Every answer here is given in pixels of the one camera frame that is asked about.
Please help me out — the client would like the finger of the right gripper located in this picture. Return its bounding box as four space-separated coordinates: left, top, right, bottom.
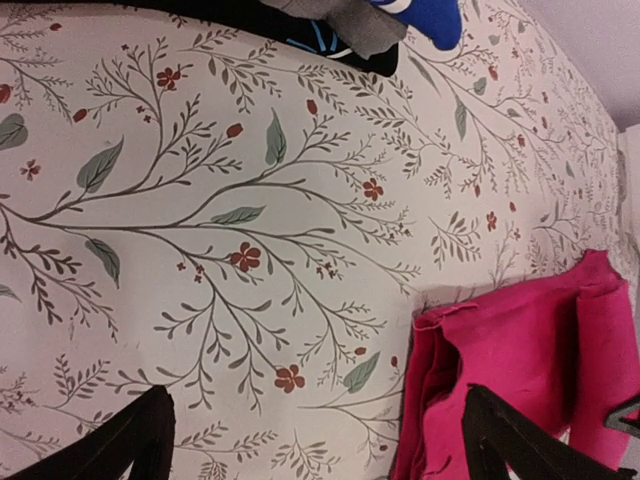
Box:
605 399 640 435

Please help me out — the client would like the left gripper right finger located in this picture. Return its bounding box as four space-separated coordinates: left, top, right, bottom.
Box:
462 384 633 479

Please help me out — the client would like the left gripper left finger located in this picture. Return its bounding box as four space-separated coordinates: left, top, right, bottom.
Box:
10 385 176 480

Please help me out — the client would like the pink garment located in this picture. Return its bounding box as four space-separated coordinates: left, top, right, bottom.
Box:
392 250 639 479

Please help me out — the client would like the blue t-shirt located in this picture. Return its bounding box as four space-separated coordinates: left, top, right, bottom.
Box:
371 0 462 51

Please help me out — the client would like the grey shirt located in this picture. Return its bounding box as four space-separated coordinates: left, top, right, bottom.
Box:
263 0 407 59

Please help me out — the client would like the floral tablecloth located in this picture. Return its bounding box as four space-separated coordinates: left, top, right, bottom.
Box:
1 1 639 479

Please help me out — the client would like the folded black garment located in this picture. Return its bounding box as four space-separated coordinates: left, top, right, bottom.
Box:
99 0 401 77

